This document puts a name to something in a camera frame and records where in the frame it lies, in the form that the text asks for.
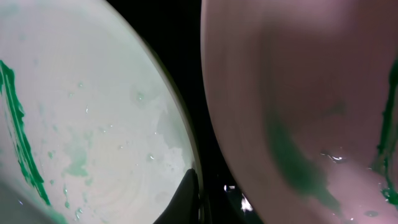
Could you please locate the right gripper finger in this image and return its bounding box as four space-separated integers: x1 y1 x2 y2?
154 169 199 224

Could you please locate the white plate green smear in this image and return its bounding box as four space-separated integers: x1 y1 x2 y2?
201 0 397 223

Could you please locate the pale green plate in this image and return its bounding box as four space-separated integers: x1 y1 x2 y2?
1 1 202 223

